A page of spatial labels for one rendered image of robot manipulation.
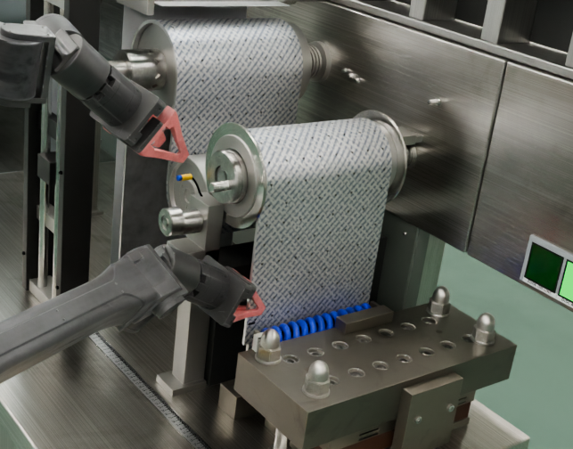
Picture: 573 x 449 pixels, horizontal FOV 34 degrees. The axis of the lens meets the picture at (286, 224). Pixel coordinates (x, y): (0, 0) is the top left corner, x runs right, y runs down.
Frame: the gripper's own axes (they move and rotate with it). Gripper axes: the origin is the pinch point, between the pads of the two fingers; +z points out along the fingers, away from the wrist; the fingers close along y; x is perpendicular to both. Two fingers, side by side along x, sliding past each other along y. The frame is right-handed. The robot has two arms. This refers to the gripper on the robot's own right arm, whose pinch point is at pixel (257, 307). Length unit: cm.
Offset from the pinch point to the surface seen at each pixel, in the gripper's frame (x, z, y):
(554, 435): -9, 197, -48
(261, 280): 3.9, -2.4, 0.2
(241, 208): 11.3, -9.6, -2.9
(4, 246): -20, -1, -66
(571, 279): 25.7, 19.9, 28.8
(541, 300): 30, 264, -116
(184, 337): -9.9, -1.5, -8.5
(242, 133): 20.2, -14.5, -4.9
